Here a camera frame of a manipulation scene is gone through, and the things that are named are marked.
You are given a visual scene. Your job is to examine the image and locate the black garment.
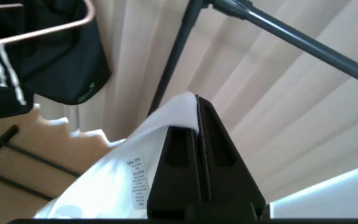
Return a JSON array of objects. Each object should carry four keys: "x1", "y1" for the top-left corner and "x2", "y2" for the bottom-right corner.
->
[{"x1": 0, "y1": 0, "x2": 112, "y2": 123}]

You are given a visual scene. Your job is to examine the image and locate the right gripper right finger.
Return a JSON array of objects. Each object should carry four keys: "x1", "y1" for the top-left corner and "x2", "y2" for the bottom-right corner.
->
[{"x1": 196, "y1": 95, "x2": 267, "y2": 219}]

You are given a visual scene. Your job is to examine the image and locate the white garment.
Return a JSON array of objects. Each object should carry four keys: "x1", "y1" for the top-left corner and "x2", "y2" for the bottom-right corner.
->
[{"x1": 33, "y1": 90, "x2": 200, "y2": 220}]

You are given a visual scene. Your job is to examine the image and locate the pink clothes hanger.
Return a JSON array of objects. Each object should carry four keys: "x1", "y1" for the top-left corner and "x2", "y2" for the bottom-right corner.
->
[
  {"x1": 0, "y1": 2, "x2": 25, "y2": 11},
  {"x1": 0, "y1": 0, "x2": 96, "y2": 51}
]

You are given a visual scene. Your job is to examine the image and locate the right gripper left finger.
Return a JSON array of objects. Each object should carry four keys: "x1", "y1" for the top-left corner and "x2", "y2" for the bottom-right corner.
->
[{"x1": 147, "y1": 125, "x2": 203, "y2": 219}]

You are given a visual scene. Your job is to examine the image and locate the black clothes rack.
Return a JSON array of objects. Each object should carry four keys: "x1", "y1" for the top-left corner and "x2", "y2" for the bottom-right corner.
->
[{"x1": 0, "y1": 0, "x2": 358, "y2": 202}]

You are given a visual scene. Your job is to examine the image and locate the beige curtain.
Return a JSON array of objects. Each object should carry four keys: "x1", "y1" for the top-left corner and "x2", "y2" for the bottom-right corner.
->
[{"x1": 34, "y1": 0, "x2": 358, "y2": 203}]

